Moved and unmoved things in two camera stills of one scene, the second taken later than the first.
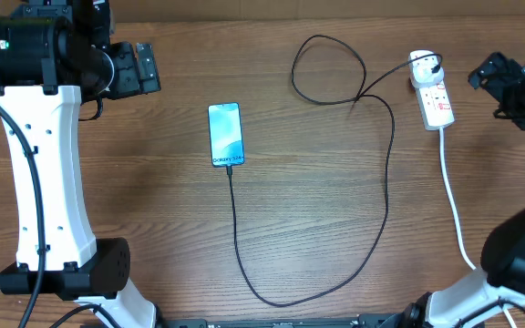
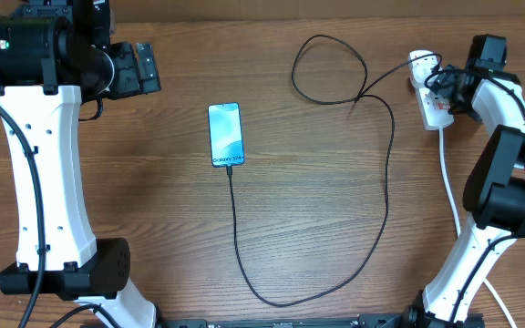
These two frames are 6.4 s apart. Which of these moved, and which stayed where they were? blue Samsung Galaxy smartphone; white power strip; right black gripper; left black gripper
Moved: right black gripper
Stayed: white power strip; blue Samsung Galaxy smartphone; left black gripper
